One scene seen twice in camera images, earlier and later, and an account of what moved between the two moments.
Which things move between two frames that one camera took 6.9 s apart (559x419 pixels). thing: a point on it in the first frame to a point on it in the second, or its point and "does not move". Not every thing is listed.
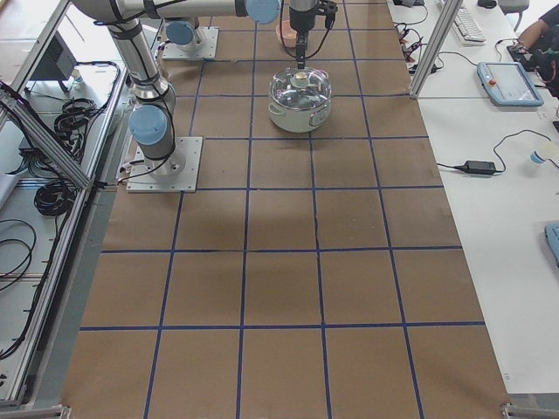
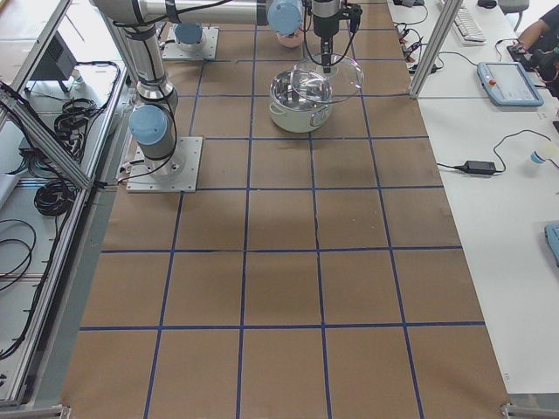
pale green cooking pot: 299,120 does not move
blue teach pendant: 508,85 does not move
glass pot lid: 300,87 to 327,78
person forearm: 533,33 does not move
